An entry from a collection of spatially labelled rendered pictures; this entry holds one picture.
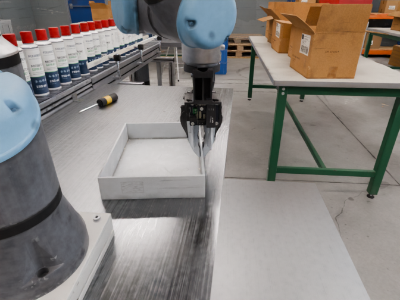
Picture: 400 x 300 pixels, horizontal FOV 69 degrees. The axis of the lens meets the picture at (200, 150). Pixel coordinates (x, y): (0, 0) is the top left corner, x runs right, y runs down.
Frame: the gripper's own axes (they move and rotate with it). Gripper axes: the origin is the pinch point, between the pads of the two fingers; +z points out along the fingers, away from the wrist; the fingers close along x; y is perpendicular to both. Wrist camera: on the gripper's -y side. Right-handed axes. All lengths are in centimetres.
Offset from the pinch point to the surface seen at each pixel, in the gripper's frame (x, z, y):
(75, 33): -48, -19, -68
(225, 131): 7.9, 3.4, -17.8
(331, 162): 113, 86, -141
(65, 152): -34.1, 3.4, -6.5
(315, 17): 79, -21, -139
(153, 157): -11.5, 3.0, -2.4
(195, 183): -1.7, 0.2, 13.5
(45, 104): -49, -1, -32
